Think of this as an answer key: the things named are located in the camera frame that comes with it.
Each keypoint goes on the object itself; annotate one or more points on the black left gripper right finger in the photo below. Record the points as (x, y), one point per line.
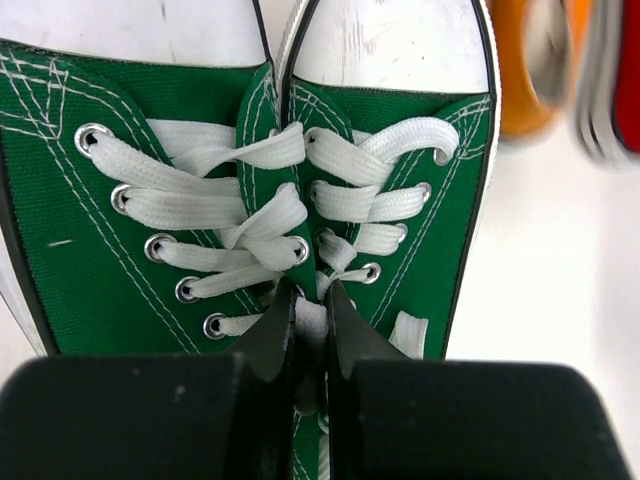
(392, 417)

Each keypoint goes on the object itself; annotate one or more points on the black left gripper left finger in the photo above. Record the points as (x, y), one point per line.
(218, 416)

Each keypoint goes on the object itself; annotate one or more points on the green canvas sneaker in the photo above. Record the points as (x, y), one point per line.
(400, 103)
(150, 198)

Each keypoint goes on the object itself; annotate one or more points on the left red canvas sneaker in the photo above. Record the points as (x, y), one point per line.
(607, 112)

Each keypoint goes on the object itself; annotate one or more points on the right orange canvas sneaker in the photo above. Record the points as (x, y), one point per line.
(540, 45)

